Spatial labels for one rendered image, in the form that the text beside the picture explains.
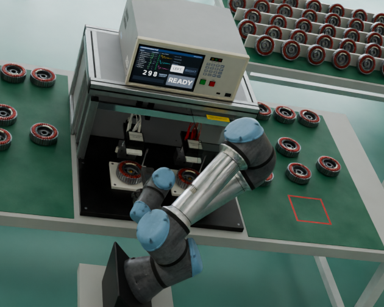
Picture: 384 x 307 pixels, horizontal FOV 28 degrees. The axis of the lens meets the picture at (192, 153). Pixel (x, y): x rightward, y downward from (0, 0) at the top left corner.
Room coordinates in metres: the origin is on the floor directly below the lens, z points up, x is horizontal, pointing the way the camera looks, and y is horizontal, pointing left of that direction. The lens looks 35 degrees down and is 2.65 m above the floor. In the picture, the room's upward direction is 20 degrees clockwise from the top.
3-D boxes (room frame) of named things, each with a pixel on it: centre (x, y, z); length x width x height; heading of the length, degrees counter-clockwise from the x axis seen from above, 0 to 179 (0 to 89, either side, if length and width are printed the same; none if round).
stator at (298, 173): (2.79, -0.47, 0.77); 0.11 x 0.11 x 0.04
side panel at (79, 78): (2.65, 0.53, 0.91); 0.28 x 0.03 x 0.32; 21
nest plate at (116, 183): (2.35, 0.20, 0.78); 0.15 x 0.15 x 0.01; 21
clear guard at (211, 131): (2.47, -0.09, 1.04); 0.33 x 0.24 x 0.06; 21
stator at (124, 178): (2.35, 0.20, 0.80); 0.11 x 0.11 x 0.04
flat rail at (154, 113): (2.49, 0.12, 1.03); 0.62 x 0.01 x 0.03; 111
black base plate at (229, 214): (2.41, 0.09, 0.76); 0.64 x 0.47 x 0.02; 111
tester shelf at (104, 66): (2.69, 0.20, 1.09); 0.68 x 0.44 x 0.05; 111
